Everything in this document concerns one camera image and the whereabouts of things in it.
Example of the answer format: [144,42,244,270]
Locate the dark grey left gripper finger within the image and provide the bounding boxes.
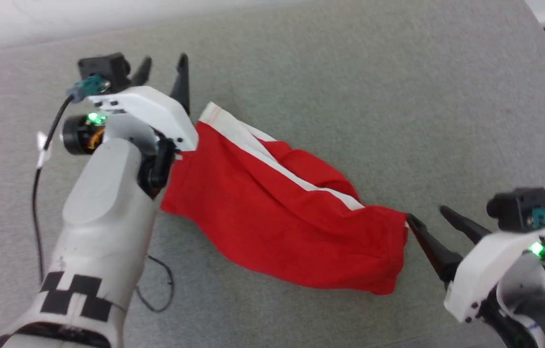
[169,53,191,116]
[131,56,153,88]

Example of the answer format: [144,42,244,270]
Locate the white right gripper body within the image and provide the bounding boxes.
[443,228,545,324]

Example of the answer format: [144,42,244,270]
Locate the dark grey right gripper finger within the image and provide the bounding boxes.
[439,205,494,246]
[406,213,465,290]

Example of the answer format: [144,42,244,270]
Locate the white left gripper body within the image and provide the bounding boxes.
[86,86,200,152]

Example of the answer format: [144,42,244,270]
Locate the red shorts with white stripe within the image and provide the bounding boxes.
[160,101,409,296]

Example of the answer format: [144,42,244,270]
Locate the grey fabric sofa cushion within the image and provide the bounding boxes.
[0,0,545,348]

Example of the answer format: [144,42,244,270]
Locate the black left cable, teal plug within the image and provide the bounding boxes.
[32,74,110,286]

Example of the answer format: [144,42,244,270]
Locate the thin black looped cable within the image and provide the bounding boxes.
[135,254,175,313]

